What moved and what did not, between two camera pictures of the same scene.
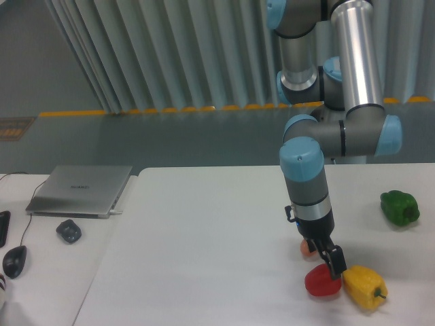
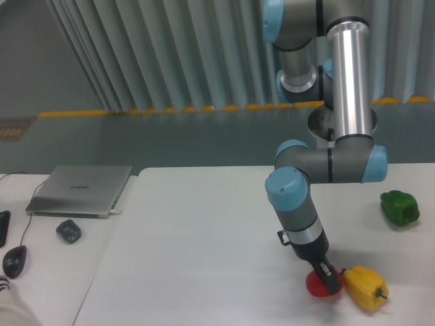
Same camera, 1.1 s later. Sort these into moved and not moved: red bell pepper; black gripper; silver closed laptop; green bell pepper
Moved: black gripper
Not moved: silver closed laptop; green bell pepper; red bell pepper
